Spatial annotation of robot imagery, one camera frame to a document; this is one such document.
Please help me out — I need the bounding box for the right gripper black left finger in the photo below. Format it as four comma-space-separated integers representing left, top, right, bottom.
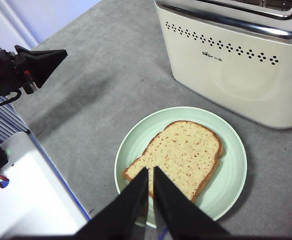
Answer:
75, 166, 149, 237

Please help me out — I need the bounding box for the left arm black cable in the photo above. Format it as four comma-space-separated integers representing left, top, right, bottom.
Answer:
0, 91, 21, 108

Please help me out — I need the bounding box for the large toasted bread slice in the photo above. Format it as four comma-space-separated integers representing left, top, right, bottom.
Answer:
122, 120, 225, 204

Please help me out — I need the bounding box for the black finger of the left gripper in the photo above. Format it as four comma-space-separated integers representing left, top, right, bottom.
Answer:
23, 55, 67, 89
14, 45, 68, 57

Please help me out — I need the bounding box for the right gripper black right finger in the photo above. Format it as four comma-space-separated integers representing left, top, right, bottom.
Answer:
153, 166, 230, 236

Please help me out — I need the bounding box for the pale green round plate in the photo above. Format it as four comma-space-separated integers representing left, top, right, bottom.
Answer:
114, 106, 248, 229

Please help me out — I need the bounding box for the cream toaster with chrome top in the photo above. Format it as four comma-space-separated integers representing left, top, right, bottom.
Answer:
153, 0, 292, 130

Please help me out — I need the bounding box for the red and blue wire bundle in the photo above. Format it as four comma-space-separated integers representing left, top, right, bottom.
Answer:
0, 172, 10, 189

